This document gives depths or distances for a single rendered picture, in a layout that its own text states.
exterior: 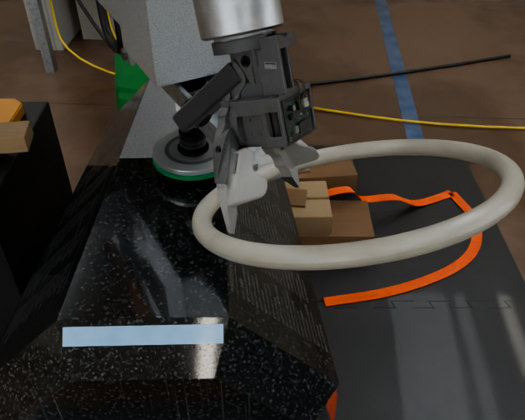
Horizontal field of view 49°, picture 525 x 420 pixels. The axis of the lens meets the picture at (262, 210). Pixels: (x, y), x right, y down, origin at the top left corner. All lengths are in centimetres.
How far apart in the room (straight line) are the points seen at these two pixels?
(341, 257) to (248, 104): 20
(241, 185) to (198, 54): 72
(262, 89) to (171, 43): 67
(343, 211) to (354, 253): 186
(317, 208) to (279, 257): 169
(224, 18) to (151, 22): 66
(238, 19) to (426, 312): 188
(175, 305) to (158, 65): 51
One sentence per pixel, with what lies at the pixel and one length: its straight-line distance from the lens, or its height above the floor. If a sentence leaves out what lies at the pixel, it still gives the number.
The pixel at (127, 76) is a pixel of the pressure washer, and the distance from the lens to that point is 311.
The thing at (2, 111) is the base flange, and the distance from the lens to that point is 211.
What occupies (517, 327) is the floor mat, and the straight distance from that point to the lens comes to 242.
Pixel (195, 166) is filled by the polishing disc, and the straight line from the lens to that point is 147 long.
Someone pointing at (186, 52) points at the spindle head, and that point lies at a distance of 130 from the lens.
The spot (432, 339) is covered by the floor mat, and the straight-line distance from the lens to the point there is 227.
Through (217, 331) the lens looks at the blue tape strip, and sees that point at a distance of 118.
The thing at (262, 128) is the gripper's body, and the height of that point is 141.
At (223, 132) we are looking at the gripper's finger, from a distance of 62.
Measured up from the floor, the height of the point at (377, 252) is 129.
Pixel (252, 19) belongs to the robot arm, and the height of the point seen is 152.
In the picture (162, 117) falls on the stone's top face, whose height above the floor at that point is 84.
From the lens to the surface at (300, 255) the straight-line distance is 68.
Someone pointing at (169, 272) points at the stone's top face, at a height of 84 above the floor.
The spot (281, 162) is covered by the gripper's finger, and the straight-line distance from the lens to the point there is 72.
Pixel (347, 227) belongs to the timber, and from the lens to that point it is 244.
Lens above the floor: 174
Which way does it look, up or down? 40 degrees down
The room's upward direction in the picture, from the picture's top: straight up
